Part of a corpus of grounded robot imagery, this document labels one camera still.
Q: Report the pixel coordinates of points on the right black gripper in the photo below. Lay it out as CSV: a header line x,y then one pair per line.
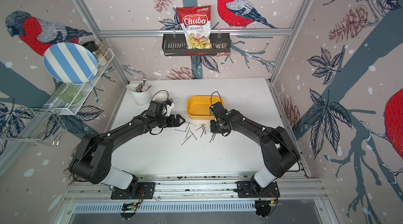
x,y
212,130

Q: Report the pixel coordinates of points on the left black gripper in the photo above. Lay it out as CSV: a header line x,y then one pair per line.
x,y
172,122

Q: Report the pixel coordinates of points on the yellow plastic storage box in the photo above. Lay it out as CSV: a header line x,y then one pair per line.
x,y
198,107

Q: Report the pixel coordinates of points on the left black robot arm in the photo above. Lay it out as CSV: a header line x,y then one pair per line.
x,y
92,160

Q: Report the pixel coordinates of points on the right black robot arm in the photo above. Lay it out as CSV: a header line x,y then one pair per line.
x,y
278,150

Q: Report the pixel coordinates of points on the purple grey mug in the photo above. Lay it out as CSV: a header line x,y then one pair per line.
x,y
161,97

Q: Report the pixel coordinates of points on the white utensil holder cup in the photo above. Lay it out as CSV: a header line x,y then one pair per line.
x,y
140,93

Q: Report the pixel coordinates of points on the black lid spice jar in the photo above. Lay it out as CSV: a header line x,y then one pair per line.
x,y
91,46

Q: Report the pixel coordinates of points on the red Chuba chips bag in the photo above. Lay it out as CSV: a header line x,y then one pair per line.
x,y
196,24

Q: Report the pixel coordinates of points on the green glass bowl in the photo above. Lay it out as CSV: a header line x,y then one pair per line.
x,y
68,93

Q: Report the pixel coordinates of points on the blue white striped plate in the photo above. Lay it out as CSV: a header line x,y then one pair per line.
x,y
70,63

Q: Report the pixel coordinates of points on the black wire wall basket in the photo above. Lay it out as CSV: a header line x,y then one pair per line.
x,y
180,45

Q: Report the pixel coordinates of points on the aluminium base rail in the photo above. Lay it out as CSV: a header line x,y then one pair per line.
x,y
232,193

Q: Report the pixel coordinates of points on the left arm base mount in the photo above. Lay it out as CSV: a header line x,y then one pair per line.
x,y
136,192

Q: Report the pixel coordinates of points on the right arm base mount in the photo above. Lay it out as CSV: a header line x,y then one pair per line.
x,y
258,189

